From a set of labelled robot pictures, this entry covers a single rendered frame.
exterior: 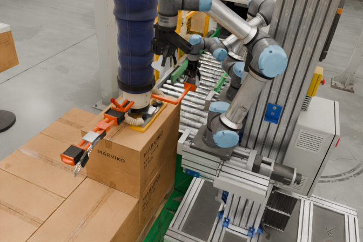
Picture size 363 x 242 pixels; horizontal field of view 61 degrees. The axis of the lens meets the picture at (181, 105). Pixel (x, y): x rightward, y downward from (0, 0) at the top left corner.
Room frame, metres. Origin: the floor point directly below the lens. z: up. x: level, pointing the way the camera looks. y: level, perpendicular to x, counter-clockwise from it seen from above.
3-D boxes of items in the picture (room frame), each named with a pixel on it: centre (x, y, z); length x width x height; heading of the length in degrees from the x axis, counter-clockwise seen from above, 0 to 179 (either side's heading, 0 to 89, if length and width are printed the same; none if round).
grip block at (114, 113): (1.38, 0.37, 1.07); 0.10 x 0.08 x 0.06; 70
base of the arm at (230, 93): (1.77, -0.37, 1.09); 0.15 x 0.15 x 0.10
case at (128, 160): (1.60, 0.29, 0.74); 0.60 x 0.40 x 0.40; 160
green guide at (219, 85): (3.28, -0.62, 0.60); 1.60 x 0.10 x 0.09; 159
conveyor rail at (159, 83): (3.15, 0.06, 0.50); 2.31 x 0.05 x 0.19; 159
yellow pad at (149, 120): (1.58, 0.20, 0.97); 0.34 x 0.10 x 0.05; 160
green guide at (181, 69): (3.46, -0.12, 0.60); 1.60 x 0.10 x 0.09; 159
